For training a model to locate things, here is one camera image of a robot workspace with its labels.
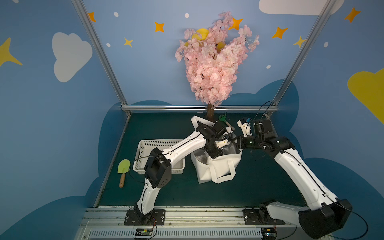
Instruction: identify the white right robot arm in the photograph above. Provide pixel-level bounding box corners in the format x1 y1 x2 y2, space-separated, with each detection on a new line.
237 118 353 239

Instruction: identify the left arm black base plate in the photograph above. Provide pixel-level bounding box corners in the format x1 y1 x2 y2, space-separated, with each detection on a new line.
124 209 166 226

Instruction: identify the brown artificial tree trunk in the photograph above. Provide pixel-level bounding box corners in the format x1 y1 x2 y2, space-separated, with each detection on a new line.
207 104 215 122

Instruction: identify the aluminium frame post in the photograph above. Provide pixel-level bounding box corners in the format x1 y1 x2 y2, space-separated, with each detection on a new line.
72 0 132 119
265 0 337 117

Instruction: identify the left small circuit board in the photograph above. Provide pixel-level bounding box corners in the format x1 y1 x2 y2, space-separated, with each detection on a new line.
135 228 153 238

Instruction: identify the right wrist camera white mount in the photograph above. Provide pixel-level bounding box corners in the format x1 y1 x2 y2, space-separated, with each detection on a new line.
237 118 252 137

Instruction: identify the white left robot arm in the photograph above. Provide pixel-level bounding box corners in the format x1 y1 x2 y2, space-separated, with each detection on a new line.
134 121 232 217

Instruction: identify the front aluminium mounting rail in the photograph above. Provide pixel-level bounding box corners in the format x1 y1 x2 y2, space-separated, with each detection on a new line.
74 206 310 240

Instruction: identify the horizontal aluminium frame rail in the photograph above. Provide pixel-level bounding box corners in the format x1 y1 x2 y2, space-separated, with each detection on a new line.
121 105 279 112

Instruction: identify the pink blossom artificial tree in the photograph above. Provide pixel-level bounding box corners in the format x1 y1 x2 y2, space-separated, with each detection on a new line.
175 12 260 107

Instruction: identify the left aluminium frame post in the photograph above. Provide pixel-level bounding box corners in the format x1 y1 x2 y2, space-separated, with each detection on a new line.
72 0 132 119

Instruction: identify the white insulated delivery bag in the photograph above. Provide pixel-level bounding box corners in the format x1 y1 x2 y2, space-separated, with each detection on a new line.
191 116 242 184

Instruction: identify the green toy rake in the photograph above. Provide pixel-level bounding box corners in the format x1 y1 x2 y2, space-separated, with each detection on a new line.
219 112 230 125

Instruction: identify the green toy shovel wooden handle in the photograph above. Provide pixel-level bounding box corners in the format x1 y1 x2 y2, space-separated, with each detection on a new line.
118 159 131 188

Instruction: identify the white perforated plastic basket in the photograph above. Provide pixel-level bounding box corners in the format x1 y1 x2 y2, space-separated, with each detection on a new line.
132 139 186 175

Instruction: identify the right aluminium frame post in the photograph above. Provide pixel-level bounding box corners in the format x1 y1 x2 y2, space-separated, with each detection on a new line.
265 0 337 117

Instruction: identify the right small circuit board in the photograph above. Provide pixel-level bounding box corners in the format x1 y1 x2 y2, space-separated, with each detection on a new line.
261 228 277 240

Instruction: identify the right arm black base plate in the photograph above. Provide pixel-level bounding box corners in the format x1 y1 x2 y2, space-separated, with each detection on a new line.
243 208 285 226

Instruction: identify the small circuit board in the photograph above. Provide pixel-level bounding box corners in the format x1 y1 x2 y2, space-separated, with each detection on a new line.
135 228 153 238
261 228 277 240

